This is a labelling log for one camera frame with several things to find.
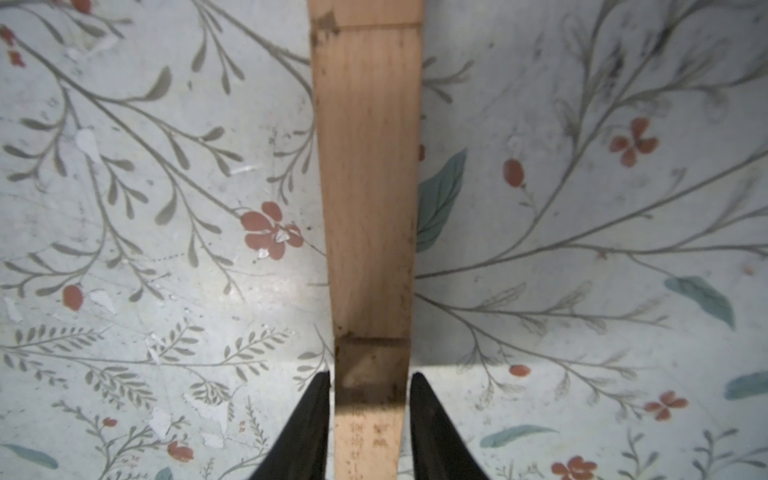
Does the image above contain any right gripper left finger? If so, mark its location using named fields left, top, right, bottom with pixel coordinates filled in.
left=249, top=371, right=331, bottom=480

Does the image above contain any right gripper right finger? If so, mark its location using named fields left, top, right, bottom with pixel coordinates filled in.
left=410, top=372, right=489, bottom=480

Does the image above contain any natural wood block long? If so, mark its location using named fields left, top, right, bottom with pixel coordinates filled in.
left=307, top=0, right=425, bottom=29

